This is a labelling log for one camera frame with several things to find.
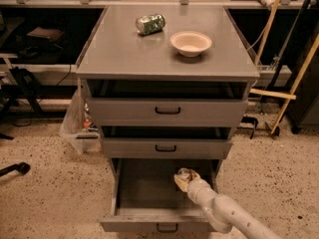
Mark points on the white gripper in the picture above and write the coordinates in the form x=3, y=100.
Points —
x=194, y=185

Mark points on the orange soda can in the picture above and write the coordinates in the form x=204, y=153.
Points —
x=184, y=174

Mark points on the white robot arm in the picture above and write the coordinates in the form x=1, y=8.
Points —
x=222, y=212

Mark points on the grey bottom drawer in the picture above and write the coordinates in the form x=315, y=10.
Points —
x=146, y=198

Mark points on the grey drawer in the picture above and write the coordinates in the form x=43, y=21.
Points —
x=146, y=198
x=160, y=103
x=180, y=142

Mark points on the grey middle drawer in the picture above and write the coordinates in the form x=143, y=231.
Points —
x=180, y=142

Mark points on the grey drawer cabinet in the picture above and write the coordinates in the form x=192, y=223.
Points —
x=119, y=52

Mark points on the grey top drawer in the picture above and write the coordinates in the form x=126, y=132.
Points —
x=160, y=103

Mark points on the green soda can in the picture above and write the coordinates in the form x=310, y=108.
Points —
x=150, y=24

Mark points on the white paper bowl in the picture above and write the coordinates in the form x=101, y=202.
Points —
x=190, y=43

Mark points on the black chair caster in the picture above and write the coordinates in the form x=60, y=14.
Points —
x=22, y=168

